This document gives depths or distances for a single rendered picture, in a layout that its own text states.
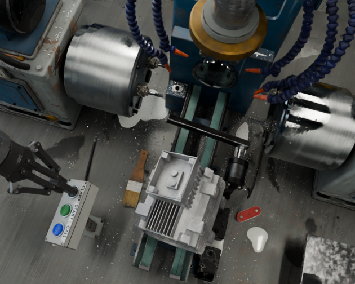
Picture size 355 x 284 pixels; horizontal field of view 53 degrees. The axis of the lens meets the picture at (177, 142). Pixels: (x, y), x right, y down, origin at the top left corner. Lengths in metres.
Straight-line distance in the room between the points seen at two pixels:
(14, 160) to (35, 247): 0.51
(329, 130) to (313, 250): 0.37
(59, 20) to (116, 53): 0.20
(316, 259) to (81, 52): 0.89
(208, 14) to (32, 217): 0.84
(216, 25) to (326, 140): 0.43
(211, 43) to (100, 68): 0.34
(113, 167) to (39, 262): 0.38
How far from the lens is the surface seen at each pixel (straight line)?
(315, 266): 1.16
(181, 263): 1.07
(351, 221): 1.37
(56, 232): 0.96
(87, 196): 0.96
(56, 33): 1.08
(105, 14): 1.58
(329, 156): 1.05
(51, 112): 1.25
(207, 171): 0.93
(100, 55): 1.02
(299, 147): 1.02
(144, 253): 1.07
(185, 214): 0.91
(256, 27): 0.85
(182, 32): 1.07
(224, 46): 0.82
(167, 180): 0.92
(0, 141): 0.78
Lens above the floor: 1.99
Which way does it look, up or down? 69 degrees down
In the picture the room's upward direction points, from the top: 8 degrees clockwise
